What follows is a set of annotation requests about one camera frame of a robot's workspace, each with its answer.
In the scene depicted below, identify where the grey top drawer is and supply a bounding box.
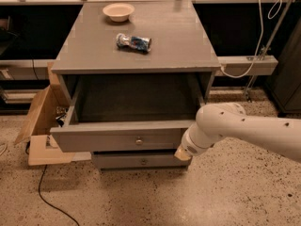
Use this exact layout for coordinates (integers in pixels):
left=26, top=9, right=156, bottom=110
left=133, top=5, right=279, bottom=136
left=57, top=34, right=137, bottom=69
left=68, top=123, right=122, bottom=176
left=51, top=73, right=202, bottom=152

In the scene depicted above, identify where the grey drawer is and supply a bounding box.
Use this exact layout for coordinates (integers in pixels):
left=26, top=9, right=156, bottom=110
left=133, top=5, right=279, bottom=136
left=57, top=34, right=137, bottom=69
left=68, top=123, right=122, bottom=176
left=91, top=150, right=191, bottom=170
left=51, top=73, right=202, bottom=152

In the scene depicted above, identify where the open cardboard box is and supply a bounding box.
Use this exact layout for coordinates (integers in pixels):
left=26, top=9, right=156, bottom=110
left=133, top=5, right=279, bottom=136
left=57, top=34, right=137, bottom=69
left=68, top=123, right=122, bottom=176
left=13, top=61, right=76, bottom=167

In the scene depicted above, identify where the black floor cable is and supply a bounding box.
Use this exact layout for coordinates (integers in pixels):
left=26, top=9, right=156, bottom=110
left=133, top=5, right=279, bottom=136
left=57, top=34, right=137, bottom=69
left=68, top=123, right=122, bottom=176
left=24, top=140, right=81, bottom=226

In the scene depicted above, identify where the dark grey side cabinet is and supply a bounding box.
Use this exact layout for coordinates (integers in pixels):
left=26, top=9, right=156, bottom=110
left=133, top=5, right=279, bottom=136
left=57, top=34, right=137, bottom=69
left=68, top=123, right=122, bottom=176
left=265, top=18, right=301, bottom=114

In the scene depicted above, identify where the crushed blue silver can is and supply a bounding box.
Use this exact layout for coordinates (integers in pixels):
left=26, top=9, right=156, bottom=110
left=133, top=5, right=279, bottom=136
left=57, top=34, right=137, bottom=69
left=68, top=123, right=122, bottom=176
left=116, top=33, right=151, bottom=53

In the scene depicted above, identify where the yellow-tipped white gripper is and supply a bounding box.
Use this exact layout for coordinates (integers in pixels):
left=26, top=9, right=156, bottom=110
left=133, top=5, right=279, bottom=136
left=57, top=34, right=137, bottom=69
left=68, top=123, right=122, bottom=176
left=174, top=122, right=216, bottom=161

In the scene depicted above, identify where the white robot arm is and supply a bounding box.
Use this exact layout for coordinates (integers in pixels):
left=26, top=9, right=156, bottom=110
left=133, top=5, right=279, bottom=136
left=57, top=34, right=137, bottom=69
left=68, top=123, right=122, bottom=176
left=175, top=103, right=301, bottom=162

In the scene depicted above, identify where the grey wooden cabinet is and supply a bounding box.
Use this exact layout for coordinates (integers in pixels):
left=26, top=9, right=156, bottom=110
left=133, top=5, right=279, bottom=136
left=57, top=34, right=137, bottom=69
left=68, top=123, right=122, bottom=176
left=51, top=1, right=220, bottom=170

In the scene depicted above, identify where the grey lower drawer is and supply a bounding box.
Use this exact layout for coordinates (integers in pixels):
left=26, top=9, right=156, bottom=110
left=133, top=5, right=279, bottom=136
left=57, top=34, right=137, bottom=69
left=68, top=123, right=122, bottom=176
left=91, top=150, right=191, bottom=170

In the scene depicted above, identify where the white bowl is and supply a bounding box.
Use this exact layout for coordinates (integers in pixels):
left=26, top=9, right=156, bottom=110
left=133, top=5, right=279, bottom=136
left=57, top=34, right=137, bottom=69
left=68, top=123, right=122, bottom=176
left=103, top=3, right=135, bottom=23

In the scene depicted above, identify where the white hanging cable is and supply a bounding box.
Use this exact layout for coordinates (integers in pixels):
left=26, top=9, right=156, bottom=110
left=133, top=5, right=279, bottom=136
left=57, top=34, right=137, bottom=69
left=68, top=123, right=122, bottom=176
left=219, top=0, right=284, bottom=79

